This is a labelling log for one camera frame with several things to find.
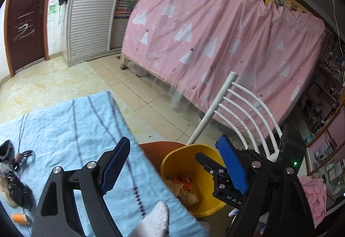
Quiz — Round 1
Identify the dark brown door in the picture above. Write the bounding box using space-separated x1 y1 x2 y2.
4 0 61 78

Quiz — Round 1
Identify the white slatted wardrobe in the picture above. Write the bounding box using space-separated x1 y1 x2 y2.
66 0 151 66

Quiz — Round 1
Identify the small orange object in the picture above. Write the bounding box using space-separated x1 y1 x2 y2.
11 214 28 226

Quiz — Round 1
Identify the pink cloth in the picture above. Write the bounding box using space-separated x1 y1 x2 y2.
298 175 328 227

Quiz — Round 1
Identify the black plastic bag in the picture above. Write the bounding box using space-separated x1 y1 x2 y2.
0 169 35 211

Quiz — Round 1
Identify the black hair tie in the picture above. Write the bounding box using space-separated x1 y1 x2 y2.
13 149 36 172

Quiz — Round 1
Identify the pink printed bed curtain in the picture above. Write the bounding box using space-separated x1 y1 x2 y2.
121 0 327 144

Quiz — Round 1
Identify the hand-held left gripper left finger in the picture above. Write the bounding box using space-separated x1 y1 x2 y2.
31 137 132 237

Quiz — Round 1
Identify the cluttered wooden desk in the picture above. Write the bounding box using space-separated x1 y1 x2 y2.
304 38 345 200

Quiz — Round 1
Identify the yellow plastic bin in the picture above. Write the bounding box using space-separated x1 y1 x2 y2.
161 144 229 218

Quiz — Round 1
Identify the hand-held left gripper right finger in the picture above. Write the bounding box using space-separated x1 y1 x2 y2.
216 135 328 237

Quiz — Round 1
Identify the light blue printed tablecloth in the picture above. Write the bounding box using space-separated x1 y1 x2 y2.
0 91 211 237

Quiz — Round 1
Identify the black and white cloth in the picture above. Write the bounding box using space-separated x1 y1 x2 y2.
0 140 14 162

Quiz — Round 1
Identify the colourful wall poster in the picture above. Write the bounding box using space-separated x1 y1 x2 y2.
113 0 141 20

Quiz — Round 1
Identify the white metal chair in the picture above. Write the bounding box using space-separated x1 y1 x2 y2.
139 71 283 167

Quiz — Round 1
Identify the wooden bed frame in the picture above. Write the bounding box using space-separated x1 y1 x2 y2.
120 0 326 86

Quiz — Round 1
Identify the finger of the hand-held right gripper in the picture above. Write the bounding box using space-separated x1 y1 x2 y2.
195 152 243 208

